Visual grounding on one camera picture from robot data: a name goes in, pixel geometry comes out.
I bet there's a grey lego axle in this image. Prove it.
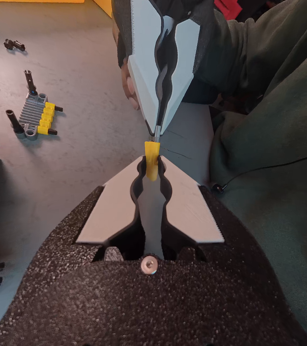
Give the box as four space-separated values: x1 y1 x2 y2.
149 125 161 143

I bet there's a thin black cord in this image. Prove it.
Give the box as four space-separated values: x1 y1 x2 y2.
212 152 307 194

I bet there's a person's right forearm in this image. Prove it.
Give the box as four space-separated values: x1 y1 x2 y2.
182 8 307 108

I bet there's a person's green hoodie torso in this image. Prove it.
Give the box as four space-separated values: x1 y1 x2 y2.
209 0 307 346

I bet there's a person's right hand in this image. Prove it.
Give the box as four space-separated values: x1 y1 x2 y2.
112 19 142 110

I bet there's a red plastic crate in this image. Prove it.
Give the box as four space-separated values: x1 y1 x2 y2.
214 0 243 21

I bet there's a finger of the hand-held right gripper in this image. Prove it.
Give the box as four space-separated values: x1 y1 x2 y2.
128 0 167 136
157 17 201 136

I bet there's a black angled lego connector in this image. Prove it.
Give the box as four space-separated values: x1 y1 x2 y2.
3 39 25 52

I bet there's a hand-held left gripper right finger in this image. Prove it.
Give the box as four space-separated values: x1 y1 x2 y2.
158 156 225 246

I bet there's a yellow lego beam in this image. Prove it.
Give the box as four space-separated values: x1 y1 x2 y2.
144 141 161 181

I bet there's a grey ribbed lego subassembly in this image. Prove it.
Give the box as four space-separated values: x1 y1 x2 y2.
6 70 63 141

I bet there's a yellow divided parts bin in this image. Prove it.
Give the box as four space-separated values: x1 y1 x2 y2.
16 0 113 19

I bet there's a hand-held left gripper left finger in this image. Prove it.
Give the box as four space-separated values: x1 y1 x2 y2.
76 156 145 246

